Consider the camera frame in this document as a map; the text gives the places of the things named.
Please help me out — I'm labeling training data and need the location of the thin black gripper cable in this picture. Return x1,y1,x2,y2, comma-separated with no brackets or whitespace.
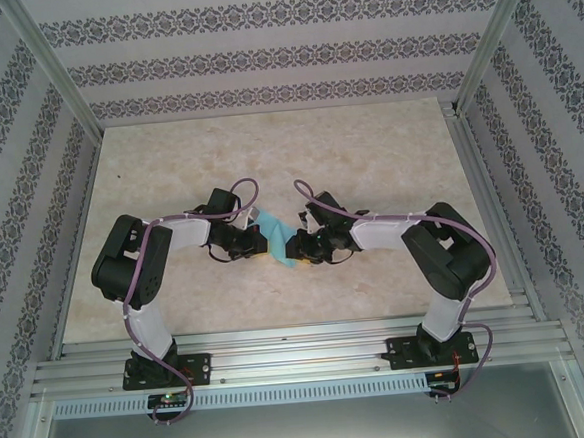
204,242,236,266
323,247,356,267

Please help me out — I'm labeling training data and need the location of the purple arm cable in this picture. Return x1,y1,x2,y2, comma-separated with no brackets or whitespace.
292,165,507,413
112,176,278,430

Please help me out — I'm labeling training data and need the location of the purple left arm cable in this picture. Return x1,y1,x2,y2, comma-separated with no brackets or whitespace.
112,176,278,430

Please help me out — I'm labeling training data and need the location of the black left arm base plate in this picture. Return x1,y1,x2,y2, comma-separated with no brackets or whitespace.
120,352,214,392

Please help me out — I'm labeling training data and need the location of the thin black left gripper cable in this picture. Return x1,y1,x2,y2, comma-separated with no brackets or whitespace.
204,242,236,266

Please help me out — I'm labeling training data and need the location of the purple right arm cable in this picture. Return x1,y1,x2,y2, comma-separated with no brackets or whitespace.
292,165,507,413

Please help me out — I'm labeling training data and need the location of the thin black right gripper cable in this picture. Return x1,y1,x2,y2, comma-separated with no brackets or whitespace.
323,247,356,267

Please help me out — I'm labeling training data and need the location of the aluminium mounting rail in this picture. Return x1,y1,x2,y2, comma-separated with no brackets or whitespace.
27,304,579,402

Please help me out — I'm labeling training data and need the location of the slotted grey cable duct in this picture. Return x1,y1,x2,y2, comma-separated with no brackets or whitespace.
51,370,464,422

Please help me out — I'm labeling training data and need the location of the aluminium side rail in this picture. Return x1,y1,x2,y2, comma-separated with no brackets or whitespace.
33,134,120,360
441,94,549,327

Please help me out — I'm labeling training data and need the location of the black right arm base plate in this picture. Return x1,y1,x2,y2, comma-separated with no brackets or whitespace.
385,330,480,373

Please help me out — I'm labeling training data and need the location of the small circuit board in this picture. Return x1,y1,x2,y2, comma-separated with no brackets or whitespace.
426,369,460,391
147,391,191,410

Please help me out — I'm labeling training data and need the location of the teal cloth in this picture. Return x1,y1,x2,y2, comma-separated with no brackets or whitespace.
250,207,301,272

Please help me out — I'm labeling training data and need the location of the grey metal panel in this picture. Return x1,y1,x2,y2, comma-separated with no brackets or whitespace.
32,382,584,438

